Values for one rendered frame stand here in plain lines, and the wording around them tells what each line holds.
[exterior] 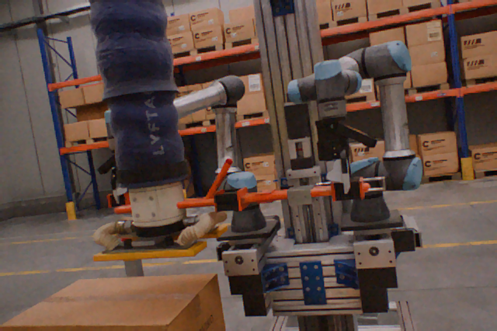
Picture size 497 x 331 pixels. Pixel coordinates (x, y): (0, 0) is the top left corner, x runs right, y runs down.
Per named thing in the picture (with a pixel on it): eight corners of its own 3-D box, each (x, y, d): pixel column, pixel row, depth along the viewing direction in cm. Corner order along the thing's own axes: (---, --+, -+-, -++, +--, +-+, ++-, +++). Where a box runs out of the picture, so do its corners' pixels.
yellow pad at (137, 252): (92, 262, 133) (90, 245, 132) (112, 252, 142) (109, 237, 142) (194, 257, 123) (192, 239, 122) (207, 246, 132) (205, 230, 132)
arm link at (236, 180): (239, 209, 175) (234, 175, 174) (225, 206, 187) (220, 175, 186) (265, 203, 180) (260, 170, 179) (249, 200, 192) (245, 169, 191)
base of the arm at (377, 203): (350, 214, 180) (348, 191, 179) (389, 211, 176) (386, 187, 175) (349, 224, 165) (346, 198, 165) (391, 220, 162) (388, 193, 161)
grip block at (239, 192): (213, 213, 130) (211, 193, 129) (225, 207, 139) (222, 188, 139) (241, 211, 127) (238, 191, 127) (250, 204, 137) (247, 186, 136)
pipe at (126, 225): (95, 249, 134) (92, 230, 134) (137, 228, 158) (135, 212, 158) (195, 242, 124) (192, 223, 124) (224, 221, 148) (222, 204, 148)
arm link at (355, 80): (328, 74, 137) (312, 73, 129) (363, 67, 131) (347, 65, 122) (331, 99, 138) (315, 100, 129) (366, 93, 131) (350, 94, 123)
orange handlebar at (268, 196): (84, 219, 146) (82, 209, 145) (133, 201, 174) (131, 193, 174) (370, 195, 118) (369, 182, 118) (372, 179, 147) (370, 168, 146)
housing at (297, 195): (287, 206, 125) (286, 190, 124) (292, 201, 131) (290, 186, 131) (312, 203, 123) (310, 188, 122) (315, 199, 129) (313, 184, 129)
